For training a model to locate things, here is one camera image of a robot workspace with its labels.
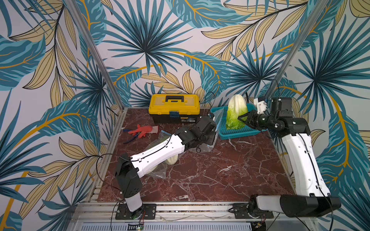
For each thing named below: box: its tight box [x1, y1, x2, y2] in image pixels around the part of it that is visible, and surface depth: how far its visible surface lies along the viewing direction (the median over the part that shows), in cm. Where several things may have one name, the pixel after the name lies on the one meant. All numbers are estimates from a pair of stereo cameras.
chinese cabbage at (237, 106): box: [225, 94, 249, 130], surface depth 71 cm
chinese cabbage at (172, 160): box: [166, 154, 179, 165], surface depth 87 cm
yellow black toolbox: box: [148, 93, 200, 124], surface depth 100 cm
